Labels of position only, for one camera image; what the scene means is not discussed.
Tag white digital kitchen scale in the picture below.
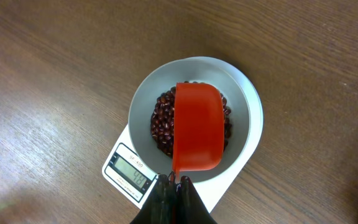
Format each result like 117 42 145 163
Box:
102 57 264 212

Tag orange plastic measuring scoop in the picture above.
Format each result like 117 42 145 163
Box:
172 83 224 182

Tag white metal bowl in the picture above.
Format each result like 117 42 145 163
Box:
128 58 250 182

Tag red beans in bowl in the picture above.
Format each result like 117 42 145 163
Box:
150 86 232 159

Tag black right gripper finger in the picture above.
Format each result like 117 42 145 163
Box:
131 174 216 224

